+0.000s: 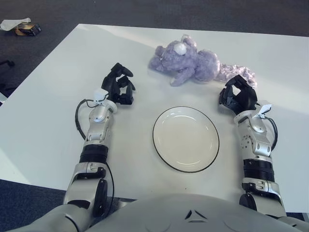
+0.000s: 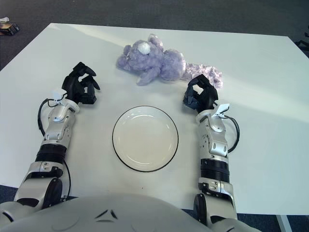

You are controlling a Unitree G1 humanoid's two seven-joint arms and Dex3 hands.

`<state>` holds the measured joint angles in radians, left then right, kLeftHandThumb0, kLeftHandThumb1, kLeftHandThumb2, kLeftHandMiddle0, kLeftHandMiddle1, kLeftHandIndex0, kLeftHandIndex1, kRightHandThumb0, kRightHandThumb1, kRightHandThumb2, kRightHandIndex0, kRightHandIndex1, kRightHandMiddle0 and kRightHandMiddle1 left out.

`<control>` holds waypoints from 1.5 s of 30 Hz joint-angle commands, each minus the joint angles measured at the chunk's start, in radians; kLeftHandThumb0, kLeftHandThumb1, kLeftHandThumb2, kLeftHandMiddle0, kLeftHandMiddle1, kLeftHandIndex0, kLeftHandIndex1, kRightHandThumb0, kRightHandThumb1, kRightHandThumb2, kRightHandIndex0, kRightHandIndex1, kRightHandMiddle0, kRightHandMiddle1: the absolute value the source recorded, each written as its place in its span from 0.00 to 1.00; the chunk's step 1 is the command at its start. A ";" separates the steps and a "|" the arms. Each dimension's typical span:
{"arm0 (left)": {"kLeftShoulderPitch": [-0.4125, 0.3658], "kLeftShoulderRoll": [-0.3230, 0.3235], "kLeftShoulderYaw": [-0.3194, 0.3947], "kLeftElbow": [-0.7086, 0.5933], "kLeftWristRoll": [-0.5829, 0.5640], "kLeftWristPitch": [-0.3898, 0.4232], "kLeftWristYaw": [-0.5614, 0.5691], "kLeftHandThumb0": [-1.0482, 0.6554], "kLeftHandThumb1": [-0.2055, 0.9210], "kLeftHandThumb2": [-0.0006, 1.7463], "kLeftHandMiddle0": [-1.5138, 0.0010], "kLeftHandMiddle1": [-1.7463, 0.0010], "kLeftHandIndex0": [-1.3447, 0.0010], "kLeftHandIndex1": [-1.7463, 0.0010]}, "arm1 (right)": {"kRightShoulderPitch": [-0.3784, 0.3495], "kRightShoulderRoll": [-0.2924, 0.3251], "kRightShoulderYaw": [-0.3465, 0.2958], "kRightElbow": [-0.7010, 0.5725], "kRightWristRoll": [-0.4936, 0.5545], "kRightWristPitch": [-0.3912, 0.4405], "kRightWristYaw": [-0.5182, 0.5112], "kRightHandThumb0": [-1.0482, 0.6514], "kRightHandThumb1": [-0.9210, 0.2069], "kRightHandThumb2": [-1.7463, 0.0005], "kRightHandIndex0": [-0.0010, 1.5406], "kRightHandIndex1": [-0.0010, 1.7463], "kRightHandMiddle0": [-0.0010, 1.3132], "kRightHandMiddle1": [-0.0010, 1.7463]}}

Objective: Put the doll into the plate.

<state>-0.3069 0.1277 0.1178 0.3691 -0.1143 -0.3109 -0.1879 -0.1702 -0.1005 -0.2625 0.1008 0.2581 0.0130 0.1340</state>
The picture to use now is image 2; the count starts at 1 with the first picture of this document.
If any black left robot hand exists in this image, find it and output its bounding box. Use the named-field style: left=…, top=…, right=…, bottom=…
left=61, top=61, right=101, bottom=106

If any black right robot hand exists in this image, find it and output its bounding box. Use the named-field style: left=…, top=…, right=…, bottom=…
left=183, top=74, right=219, bottom=114

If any purple plush bunny doll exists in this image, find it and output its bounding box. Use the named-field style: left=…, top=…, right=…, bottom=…
left=115, top=33, right=224, bottom=89

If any white plate with black rim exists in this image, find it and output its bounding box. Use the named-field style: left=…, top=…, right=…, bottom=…
left=112, top=105, right=179, bottom=173

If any black and orange box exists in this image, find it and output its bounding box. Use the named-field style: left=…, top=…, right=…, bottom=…
left=0, top=23, right=20, bottom=36

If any black chair base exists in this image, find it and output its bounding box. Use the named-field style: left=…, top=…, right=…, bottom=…
left=294, top=31, right=309, bottom=53

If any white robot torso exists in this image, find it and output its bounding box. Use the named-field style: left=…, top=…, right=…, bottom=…
left=0, top=194, right=265, bottom=232

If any white table leg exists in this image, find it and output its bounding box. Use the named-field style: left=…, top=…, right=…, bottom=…
left=276, top=214, right=292, bottom=232

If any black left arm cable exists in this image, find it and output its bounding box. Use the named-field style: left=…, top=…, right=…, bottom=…
left=37, top=96, right=72, bottom=198

